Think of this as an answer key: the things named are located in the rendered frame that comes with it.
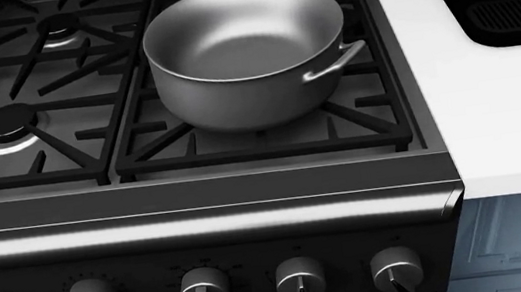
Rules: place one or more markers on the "stainless steel gas stove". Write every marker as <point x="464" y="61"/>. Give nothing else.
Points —
<point x="199" y="214"/>

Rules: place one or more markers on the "black round gas burner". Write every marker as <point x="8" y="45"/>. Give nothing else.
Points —
<point x="57" y="24"/>
<point x="9" y="119"/>

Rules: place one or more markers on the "silver metal cooking pot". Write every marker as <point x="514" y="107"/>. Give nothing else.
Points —
<point x="248" y="53"/>

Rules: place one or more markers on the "black cast iron grate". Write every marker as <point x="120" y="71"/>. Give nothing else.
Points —
<point x="60" y="115"/>
<point x="377" y="115"/>

